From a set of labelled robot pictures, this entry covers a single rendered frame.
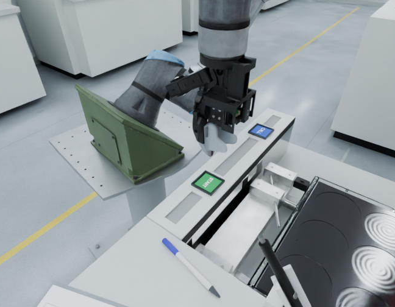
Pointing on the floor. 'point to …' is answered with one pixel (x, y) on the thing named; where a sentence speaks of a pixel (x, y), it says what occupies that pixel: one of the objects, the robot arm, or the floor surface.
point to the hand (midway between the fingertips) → (208, 149)
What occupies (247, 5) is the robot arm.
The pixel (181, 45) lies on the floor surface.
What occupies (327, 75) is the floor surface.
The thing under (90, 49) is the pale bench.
